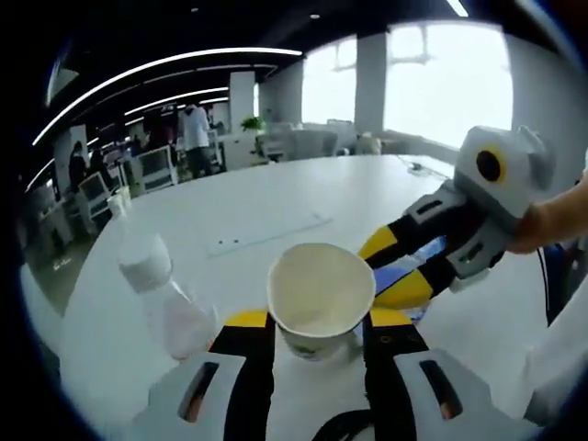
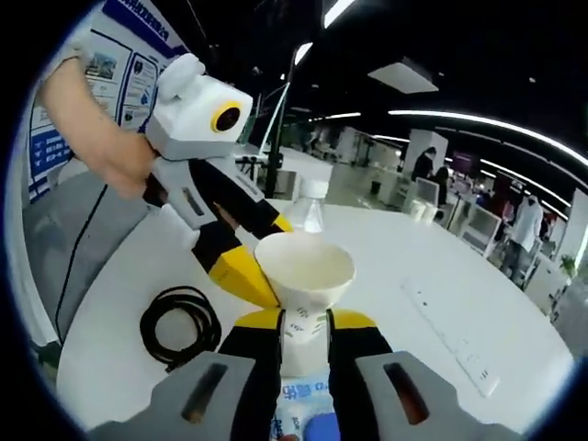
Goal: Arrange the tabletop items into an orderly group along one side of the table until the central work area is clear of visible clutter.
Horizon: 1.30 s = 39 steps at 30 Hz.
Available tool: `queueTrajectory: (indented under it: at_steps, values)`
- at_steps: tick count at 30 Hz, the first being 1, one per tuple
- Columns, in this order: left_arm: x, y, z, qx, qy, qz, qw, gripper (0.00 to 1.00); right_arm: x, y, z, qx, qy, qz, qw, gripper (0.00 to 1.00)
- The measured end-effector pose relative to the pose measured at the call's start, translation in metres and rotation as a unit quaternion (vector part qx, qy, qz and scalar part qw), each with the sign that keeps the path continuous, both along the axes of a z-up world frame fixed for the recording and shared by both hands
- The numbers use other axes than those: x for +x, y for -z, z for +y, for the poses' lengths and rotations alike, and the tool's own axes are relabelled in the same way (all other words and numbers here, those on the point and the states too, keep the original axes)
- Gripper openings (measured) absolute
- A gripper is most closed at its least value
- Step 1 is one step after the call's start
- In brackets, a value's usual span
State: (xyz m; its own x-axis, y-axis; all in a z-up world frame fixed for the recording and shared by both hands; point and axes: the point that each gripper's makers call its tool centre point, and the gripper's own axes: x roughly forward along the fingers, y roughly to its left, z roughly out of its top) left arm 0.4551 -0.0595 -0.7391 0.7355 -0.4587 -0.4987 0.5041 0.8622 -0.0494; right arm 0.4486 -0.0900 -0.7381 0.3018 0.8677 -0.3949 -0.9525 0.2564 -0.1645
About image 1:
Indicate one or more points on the large window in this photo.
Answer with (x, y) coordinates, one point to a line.
(450, 82)

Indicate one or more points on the white cup stack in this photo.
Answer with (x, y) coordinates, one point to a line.
(119, 202)

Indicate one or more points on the blue white packet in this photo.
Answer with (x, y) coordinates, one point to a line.
(432, 248)

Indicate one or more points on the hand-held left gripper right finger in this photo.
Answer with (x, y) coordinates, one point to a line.
(390, 381)

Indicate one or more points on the green potted plant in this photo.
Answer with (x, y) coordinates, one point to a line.
(253, 125)

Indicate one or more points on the white chair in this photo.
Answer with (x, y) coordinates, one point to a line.
(97, 193)
(157, 170)

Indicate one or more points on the white round table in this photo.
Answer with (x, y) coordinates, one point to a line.
(275, 197)

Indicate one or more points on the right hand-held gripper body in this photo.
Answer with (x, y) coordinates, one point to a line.
(510, 174)

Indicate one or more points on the person's right hand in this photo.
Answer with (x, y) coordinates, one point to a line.
(551, 220)

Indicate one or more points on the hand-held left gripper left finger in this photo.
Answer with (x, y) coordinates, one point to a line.
(248, 381)

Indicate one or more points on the white paper cup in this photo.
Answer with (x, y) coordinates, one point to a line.
(317, 285)

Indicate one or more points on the small grey object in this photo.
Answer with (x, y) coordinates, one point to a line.
(417, 168)

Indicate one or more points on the white cabinet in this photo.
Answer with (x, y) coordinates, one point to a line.
(243, 151)

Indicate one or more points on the clear plastic bottle red label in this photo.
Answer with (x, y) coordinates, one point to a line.
(151, 271)

